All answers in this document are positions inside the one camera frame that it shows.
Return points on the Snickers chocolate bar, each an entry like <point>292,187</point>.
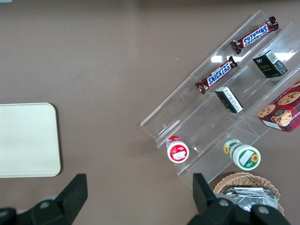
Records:
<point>218,75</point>
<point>255,35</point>

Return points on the green lid yogurt cup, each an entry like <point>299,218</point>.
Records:
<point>243,155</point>

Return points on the red lid yogurt cup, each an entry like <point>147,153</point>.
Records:
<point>177,151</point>

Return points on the beige plastic tray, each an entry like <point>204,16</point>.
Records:
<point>28,140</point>

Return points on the silver foil container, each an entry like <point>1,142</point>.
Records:
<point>257,199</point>

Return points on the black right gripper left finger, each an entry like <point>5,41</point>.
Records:
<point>70,199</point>

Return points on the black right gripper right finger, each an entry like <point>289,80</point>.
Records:
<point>208,204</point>

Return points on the light tan wicker basket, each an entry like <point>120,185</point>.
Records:
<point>248,179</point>

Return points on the clear acrylic stepped display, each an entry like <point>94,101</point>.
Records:
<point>192,117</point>

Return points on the red plaid cookie box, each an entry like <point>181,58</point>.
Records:
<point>283,110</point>

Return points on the small black box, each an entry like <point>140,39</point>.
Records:
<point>269,64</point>
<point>228,99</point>

